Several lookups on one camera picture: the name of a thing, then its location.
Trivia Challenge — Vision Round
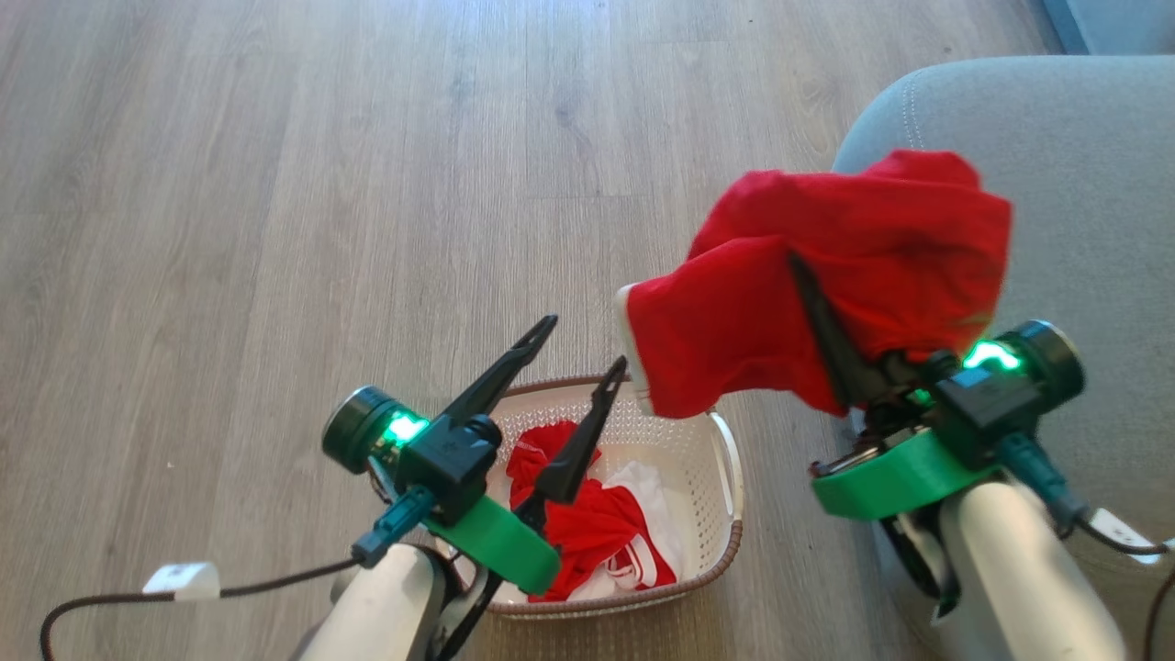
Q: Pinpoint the grey fabric sofa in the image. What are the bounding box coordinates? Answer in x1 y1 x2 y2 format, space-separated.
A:
830 55 1175 661

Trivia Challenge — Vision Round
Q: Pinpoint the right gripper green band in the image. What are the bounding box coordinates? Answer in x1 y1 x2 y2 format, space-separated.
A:
788 253 1086 522

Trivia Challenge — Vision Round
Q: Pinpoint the white right cable label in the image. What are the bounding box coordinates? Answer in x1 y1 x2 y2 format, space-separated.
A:
1087 508 1169 565

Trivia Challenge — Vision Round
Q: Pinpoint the white cable label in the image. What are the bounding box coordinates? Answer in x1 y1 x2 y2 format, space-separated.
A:
1087 508 1169 565
142 561 222 603

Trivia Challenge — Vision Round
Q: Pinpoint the black cable teal plug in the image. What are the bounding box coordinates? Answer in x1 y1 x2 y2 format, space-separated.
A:
39 485 434 661
996 430 1175 661

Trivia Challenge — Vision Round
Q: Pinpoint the white left cable label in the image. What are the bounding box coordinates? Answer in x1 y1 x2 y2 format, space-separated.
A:
142 561 222 603

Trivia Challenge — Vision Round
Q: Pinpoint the black right cable teal plug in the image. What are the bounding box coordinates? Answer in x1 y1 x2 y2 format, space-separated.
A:
996 430 1175 661

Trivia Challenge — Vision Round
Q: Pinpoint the plain red garment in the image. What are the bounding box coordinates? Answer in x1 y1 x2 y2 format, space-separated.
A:
613 149 1014 420

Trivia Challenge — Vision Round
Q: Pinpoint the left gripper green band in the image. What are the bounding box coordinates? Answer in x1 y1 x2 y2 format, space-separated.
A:
321 314 630 596

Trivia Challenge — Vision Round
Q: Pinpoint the red and white garment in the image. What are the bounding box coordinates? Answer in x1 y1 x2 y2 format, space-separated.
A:
504 420 686 604

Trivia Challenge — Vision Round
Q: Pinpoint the white perforated laundry basket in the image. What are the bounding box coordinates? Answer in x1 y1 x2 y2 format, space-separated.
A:
430 373 745 620

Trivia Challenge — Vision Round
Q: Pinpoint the black left cable teal plug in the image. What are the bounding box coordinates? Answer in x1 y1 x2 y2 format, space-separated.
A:
39 485 434 661

